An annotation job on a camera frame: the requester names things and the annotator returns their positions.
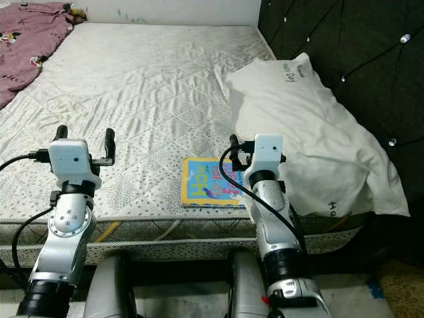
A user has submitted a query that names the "colourful yellow-edged picture book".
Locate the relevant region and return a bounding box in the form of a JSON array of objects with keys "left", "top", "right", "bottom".
[{"left": 180, "top": 156, "right": 247, "bottom": 211}]

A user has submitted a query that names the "purple cartoon print blanket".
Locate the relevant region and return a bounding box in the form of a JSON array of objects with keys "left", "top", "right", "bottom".
[{"left": 0, "top": 1, "right": 88, "bottom": 111}]

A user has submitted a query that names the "white quilted mattress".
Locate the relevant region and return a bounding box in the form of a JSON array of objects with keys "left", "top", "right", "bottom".
[{"left": 0, "top": 23, "right": 398, "bottom": 270}]

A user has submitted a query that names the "white pillow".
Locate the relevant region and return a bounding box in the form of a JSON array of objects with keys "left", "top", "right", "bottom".
[{"left": 224, "top": 52, "right": 411, "bottom": 219}]

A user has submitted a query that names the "robot left leg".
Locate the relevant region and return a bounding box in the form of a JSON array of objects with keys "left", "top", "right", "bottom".
[{"left": 81, "top": 254, "right": 138, "bottom": 318}]

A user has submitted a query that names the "robot leg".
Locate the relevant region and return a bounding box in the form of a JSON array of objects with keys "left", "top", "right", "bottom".
[
  {"left": 224, "top": 248, "right": 274, "bottom": 318},
  {"left": 81, "top": 254, "right": 138, "bottom": 318}
]

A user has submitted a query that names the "robot right leg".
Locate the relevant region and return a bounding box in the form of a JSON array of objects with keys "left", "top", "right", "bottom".
[{"left": 224, "top": 248, "right": 274, "bottom": 318}]

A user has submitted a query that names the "black tufted headboard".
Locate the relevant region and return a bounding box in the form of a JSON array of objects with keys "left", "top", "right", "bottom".
[{"left": 257, "top": 0, "right": 424, "bottom": 229}]

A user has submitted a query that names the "brown floor mat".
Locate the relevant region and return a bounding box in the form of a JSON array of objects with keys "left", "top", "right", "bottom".
[{"left": 373, "top": 260, "right": 424, "bottom": 318}]

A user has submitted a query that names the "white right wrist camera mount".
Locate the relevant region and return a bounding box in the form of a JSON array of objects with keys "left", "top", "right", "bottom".
[{"left": 242, "top": 134, "right": 285, "bottom": 185}]

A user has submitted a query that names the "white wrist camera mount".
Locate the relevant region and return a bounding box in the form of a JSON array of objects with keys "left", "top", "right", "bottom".
[
  {"left": 242, "top": 134, "right": 285, "bottom": 185},
  {"left": 47, "top": 138, "right": 105, "bottom": 194}
]

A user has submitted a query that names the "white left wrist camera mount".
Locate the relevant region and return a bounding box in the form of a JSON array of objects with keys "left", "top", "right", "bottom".
[{"left": 47, "top": 138, "right": 105, "bottom": 194}]

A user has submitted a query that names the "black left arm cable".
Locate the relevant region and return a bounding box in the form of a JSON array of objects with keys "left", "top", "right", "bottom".
[{"left": 0, "top": 151, "right": 52, "bottom": 279}]

